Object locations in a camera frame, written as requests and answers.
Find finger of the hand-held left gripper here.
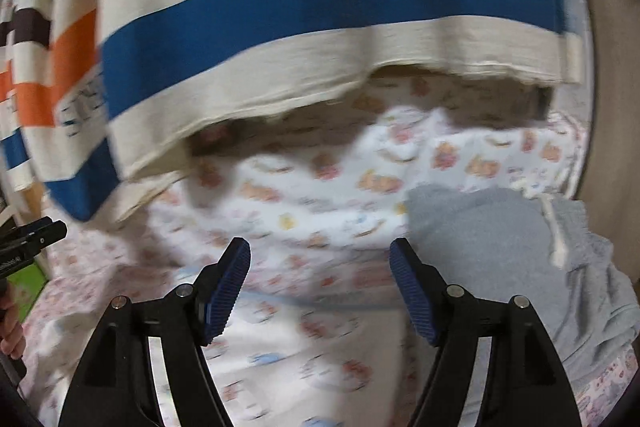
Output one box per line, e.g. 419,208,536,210
20,221,68,255
0,216,55,242

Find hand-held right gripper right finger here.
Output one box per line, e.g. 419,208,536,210
389,237,583,427

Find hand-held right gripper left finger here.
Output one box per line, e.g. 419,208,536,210
59,238,251,427

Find white printed pants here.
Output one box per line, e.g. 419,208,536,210
150,264,421,427

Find grey pants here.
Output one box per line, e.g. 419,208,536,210
402,184,640,380

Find person's left hand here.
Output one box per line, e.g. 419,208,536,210
0,282,27,360

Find green board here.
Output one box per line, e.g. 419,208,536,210
0,264,48,323

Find pink printed bed sheet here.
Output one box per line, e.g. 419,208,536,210
20,217,638,427

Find white bear print blanket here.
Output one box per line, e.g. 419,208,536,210
120,72,593,308

